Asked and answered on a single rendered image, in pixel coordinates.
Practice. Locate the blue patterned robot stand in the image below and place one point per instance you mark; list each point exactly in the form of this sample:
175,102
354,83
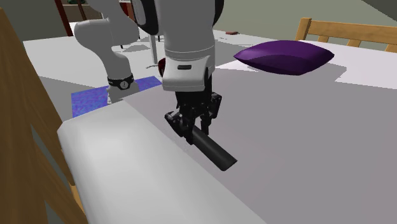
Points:
88,100

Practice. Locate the small red-brown object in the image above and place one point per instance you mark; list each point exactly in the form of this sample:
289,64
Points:
231,32

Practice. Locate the purple pillow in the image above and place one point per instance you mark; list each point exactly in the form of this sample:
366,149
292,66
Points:
283,57

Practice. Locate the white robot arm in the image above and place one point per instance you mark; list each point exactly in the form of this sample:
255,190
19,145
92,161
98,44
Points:
189,28

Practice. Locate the black cylinder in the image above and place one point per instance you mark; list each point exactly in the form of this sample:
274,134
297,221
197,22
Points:
214,152

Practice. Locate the white pillow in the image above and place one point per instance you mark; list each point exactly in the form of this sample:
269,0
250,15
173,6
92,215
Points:
130,167

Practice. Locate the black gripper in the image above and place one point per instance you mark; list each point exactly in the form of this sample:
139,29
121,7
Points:
195,104

